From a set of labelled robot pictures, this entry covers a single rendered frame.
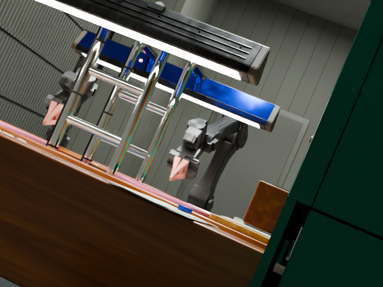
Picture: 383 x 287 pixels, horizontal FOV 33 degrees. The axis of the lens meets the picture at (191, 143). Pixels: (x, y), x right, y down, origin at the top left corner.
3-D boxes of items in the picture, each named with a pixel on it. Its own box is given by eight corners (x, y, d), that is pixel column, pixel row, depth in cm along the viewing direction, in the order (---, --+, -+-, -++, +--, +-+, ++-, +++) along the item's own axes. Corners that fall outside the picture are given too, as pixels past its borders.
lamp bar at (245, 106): (78, 55, 197) (89, 33, 197) (271, 133, 184) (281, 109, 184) (69, 47, 189) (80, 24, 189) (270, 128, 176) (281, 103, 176)
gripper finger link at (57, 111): (51, 117, 191) (68, 102, 199) (30, 107, 193) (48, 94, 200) (49, 135, 195) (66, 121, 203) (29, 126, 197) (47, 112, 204)
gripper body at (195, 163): (198, 163, 201) (207, 152, 207) (168, 151, 203) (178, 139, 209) (194, 180, 204) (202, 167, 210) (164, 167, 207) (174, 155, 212)
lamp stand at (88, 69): (28, 181, 148) (109, 3, 152) (105, 216, 144) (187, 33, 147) (-11, 172, 130) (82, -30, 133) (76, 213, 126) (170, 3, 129)
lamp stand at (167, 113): (86, 193, 187) (149, 52, 191) (148, 222, 183) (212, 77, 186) (62, 188, 169) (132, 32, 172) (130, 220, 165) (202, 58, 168)
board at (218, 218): (227, 222, 167) (228, 218, 167) (281, 246, 163) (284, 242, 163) (208, 218, 134) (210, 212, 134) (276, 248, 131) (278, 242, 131)
